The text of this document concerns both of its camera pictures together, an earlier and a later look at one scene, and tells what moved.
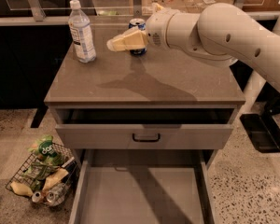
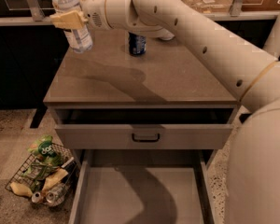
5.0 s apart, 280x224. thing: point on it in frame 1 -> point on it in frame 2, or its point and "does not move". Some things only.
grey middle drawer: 143,187 does not move
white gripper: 156,28 -> 93,9
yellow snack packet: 21,189 does not move
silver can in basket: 36,196 does not move
